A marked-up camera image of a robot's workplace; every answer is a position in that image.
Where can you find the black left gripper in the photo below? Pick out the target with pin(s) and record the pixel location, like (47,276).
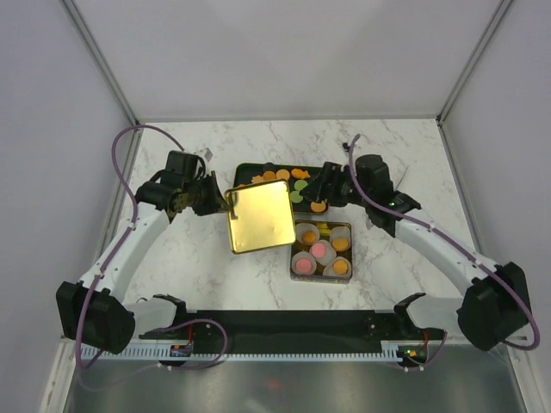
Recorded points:
(216,200)

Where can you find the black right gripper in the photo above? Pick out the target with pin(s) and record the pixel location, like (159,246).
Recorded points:
(331,174)

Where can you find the tan sandwich cookie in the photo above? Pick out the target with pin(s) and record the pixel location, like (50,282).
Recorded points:
(318,207)
(341,244)
(283,174)

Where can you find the gold tin lid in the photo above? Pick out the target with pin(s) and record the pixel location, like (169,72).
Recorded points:
(260,217)

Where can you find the orange swirl cookie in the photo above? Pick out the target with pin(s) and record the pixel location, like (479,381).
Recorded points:
(308,237)

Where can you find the gold cookie tin box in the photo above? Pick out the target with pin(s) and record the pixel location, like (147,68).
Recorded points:
(325,228)

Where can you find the pink cookie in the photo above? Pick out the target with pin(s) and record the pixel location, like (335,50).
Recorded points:
(318,250)
(303,266)

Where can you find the metal serving tongs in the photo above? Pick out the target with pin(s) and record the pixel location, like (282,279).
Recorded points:
(402,178)

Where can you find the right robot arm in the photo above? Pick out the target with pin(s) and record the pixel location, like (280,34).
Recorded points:
(494,302)

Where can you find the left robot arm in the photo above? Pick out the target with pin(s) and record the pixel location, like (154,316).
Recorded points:
(91,310)

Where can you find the green macaron upper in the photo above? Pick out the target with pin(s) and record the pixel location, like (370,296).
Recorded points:
(300,184)

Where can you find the green macaron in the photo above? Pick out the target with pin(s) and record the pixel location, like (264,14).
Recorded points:
(296,197)
(300,184)

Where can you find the dark green serving tray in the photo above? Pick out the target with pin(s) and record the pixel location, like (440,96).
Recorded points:
(245,171)

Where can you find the green macaron lower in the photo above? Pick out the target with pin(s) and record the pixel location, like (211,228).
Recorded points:
(296,197)

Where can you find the orange fish cookie upper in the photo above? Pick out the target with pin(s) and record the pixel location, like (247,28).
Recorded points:
(300,174)

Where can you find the white paper cup top-left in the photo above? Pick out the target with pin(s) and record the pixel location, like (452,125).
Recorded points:
(305,226)

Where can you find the white paper cup top-right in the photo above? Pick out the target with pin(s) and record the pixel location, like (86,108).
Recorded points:
(340,232)

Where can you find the chocolate chip cookie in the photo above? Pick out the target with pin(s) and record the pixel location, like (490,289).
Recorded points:
(269,175)

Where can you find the white paper cup centre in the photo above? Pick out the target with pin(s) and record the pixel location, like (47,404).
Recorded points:
(330,255)

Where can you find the white paper cup bottom-left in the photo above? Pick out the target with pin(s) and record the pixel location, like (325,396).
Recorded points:
(300,255)

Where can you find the white paper cup bottom-right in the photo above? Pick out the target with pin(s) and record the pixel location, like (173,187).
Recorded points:
(339,267)

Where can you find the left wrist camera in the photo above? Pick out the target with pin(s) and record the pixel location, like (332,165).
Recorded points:
(207,154)

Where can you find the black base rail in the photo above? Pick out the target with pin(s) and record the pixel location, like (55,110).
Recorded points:
(303,332)

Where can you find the aluminium frame post left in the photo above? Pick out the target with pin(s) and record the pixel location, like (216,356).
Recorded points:
(85,34)

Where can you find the aluminium frame post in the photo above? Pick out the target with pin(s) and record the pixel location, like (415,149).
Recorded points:
(85,34)
(483,42)

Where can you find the aluminium frame post right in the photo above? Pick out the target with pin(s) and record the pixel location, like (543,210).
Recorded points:
(483,42)

